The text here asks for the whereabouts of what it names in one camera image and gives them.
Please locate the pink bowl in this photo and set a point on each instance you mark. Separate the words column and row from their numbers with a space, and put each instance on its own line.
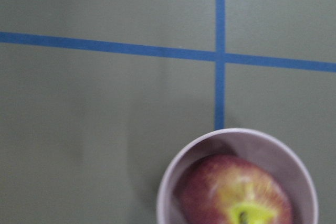
column 254, row 146

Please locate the brown paper table cover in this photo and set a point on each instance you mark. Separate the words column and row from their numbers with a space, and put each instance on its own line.
column 97, row 96

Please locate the red yellow apple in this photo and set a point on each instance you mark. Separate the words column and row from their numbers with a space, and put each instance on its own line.
column 228, row 189

